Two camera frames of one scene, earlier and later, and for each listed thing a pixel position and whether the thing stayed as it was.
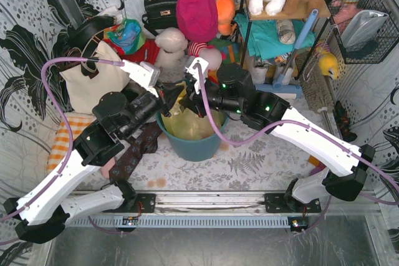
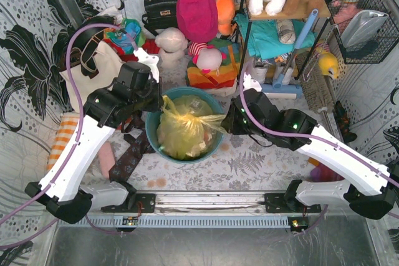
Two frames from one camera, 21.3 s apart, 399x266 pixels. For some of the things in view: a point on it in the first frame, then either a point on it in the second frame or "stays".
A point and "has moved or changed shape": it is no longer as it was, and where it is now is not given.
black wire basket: x=363 y=22 stays
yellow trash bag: x=188 y=124 has moved or changed shape
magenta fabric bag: x=197 y=14 stays
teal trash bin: x=192 y=150 has moved or changed shape
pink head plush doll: x=209 y=53 stays
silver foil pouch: x=361 y=26 stays
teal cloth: x=265 y=43 stays
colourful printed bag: x=128 y=35 stays
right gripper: x=196 y=101 → x=235 y=119
